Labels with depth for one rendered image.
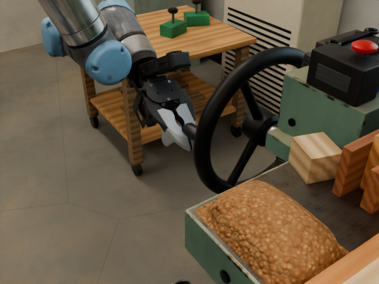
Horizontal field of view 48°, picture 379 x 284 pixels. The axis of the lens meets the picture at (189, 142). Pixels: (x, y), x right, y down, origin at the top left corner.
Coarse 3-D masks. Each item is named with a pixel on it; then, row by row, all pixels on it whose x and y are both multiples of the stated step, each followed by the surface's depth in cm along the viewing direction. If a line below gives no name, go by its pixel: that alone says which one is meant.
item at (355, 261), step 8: (368, 240) 36; (376, 240) 36; (360, 248) 36; (368, 248) 36; (376, 248) 36; (344, 256) 35; (352, 256) 35; (360, 256) 35; (368, 256) 35; (376, 256) 35; (336, 264) 34; (344, 264) 34; (352, 264) 34; (360, 264) 34; (368, 264) 34; (328, 272) 34; (336, 272) 34; (344, 272) 34; (352, 272) 34; (312, 280) 33; (320, 280) 33; (328, 280) 33; (336, 280) 33; (344, 280) 33
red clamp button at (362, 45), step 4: (360, 40) 52; (364, 40) 52; (352, 44) 51; (356, 44) 51; (360, 44) 50; (364, 44) 50; (368, 44) 50; (372, 44) 50; (352, 48) 51; (356, 48) 50; (360, 48) 50; (364, 48) 50; (368, 48) 50; (372, 48) 50; (376, 48) 50; (360, 52) 51; (364, 52) 50; (368, 52) 50; (372, 52) 50
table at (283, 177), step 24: (288, 144) 60; (336, 144) 55; (288, 168) 51; (288, 192) 48; (312, 192) 48; (360, 192) 48; (192, 216) 44; (336, 216) 44; (360, 216) 44; (192, 240) 46; (216, 240) 42; (360, 240) 42; (216, 264) 43; (240, 264) 39
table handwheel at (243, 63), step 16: (272, 48) 67; (288, 48) 69; (240, 64) 65; (256, 64) 65; (272, 64) 67; (224, 80) 65; (240, 80) 65; (224, 96) 65; (208, 112) 65; (256, 112) 71; (208, 128) 66; (256, 128) 72; (272, 128) 72; (208, 144) 67; (256, 144) 75; (208, 160) 69; (240, 160) 76; (208, 176) 71
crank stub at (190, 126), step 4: (188, 124) 73; (192, 124) 73; (184, 128) 73; (188, 128) 72; (192, 128) 72; (196, 128) 72; (184, 132) 73; (188, 132) 72; (192, 132) 72; (188, 136) 72; (192, 136) 71
